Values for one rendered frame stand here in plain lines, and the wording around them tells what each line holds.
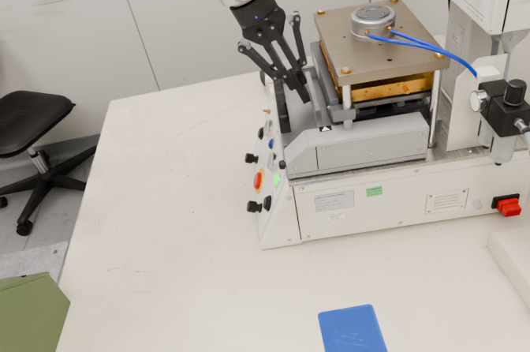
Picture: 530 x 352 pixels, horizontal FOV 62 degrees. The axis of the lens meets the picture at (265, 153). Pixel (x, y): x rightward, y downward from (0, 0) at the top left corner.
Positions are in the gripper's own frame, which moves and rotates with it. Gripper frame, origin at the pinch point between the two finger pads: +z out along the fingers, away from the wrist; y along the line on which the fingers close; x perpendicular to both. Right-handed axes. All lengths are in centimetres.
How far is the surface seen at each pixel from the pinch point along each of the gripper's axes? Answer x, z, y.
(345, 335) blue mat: 37.3, 25.8, 9.2
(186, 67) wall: -143, 42, 68
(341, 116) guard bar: 13.8, 1.1, -5.6
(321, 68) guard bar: 0.3, -1.4, -5.4
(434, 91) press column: 13.3, 4.8, -21.0
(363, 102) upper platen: 10.1, 3.0, -9.8
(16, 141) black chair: -85, 11, 130
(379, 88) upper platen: 10.4, 1.7, -13.3
